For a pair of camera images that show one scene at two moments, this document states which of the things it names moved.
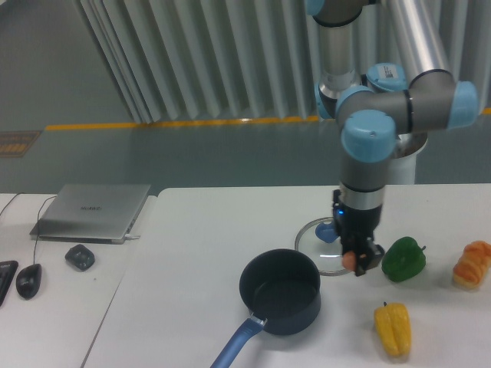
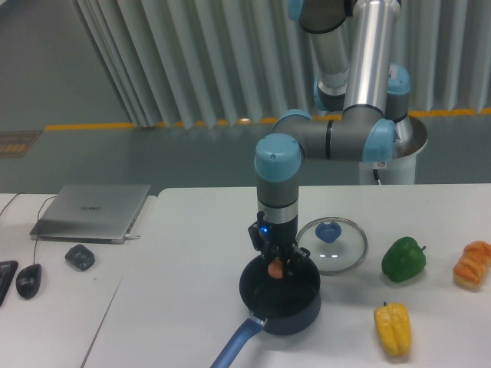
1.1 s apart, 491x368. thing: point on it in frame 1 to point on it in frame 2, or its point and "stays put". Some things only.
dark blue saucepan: x=281 y=288 stays put
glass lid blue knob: x=319 y=240 stays put
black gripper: x=355 y=226 to x=269 y=238
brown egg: x=349 y=261 to x=275 y=268
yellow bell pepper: x=393 y=323 stays put
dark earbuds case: x=80 y=257 stays put
